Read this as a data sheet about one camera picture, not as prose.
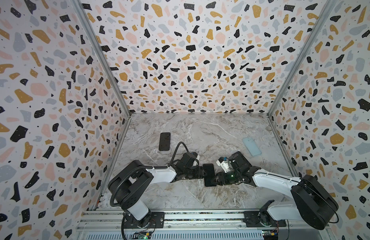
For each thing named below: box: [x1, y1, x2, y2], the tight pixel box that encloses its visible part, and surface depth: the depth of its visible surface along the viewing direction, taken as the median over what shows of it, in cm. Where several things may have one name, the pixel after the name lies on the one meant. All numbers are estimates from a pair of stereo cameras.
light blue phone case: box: [242, 137, 262, 157], surface depth 106 cm
